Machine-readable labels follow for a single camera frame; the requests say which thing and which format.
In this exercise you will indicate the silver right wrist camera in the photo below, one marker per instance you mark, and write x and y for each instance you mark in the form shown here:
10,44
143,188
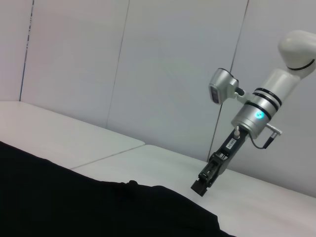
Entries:
219,81

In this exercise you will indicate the silver plug on right gripper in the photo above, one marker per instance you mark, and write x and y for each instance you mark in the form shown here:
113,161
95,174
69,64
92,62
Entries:
237,132

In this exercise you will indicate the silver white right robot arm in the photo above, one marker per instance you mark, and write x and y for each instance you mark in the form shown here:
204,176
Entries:
271,86

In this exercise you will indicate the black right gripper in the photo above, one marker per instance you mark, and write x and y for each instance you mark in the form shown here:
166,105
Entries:
232,148

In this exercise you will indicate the black shirt with FREE print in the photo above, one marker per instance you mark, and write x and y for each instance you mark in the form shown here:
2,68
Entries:
74,202

